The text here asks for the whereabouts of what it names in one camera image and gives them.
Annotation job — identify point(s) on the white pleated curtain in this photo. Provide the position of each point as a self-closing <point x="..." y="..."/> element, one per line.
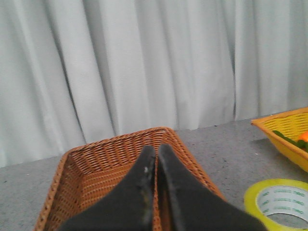
<point x="78" y="71"/>

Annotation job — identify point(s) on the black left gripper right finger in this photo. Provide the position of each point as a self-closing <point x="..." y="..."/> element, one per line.
<point x="185" y="204"/>

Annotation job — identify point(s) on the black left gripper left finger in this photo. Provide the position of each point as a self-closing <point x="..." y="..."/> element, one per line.
<point x="127" y="207"/>

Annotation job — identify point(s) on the orange toy carrot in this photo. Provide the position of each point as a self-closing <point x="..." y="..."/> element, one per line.
<point x="303" y="137"/>

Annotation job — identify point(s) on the yellow woven basket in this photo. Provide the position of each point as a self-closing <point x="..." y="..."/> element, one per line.
<point x="283" y="130"/>

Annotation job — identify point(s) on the brown wicker basket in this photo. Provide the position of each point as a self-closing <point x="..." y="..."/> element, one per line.
<point x="87" y="173"/>

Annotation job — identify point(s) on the yellow-green tape roll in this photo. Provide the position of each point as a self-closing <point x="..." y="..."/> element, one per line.
<point x="277" y="196"/>

